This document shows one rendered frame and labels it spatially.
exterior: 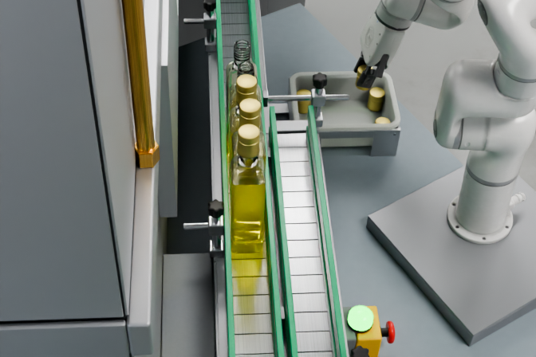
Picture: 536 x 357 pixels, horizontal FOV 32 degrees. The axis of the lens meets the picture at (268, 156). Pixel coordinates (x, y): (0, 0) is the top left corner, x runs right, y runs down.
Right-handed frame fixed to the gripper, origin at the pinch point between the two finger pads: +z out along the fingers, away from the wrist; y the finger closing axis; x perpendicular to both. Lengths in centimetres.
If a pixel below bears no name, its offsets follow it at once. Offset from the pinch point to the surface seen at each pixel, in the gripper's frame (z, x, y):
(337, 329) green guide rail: -3, -16, 66
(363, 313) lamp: 6, -7, 56
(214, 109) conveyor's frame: 10.2, -30.3, 7.8
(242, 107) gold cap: -18, -34, 36
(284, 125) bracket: 5.9, -17.2, 13.5
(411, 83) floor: 76, 63, -92
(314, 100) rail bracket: -2.8, -13.9, 14.3
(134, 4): -60, -59, 70
